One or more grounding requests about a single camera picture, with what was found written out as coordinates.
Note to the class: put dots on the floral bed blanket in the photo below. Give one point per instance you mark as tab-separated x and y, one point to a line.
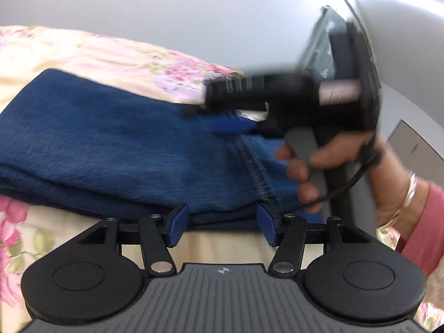
104	50

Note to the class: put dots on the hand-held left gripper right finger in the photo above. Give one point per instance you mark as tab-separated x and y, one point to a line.
266	224

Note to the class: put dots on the person's right forearm pink sleeve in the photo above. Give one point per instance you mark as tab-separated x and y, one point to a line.
425	229

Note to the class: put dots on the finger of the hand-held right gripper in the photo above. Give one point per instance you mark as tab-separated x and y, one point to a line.
230	126

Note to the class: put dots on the dark blue pants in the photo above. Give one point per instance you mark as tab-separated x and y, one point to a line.
104	138

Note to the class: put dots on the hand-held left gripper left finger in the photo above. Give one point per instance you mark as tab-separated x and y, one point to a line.
177	224

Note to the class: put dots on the person's right hand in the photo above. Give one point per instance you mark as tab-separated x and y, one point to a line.
385	187

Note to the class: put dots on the grey wall panel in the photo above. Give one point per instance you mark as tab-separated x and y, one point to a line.
421	145

